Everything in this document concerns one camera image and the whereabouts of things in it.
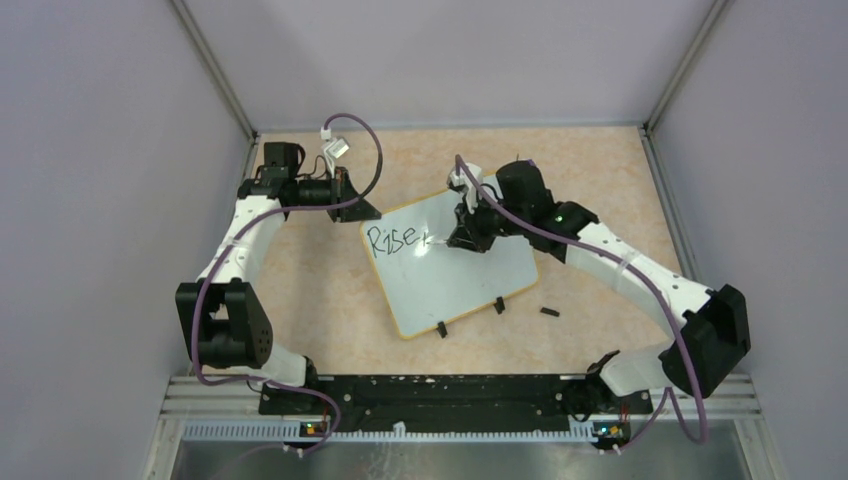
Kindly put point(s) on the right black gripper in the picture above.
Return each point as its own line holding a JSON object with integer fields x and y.
{"x": 468, "y": 232}

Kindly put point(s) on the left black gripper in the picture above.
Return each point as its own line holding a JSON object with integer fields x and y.
{"x": 342, "y": 190}

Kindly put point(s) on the yellow-framed whiteboard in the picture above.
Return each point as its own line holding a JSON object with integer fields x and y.
{"x": 427, "y": 287}

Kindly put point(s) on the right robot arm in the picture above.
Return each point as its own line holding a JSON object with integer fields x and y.
{"x": 707, "y": 328}

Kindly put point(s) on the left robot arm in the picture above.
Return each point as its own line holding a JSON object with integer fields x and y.
{"x": 223, "y": 321}

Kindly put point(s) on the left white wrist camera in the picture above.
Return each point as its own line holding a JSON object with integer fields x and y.
{"x": 333, "y": 147}

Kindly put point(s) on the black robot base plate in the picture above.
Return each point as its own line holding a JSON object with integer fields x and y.
{"x": 455, "y": 403}

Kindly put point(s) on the white cable duct rail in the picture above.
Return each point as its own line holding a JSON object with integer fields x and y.
{"x": 287, "y": 431}

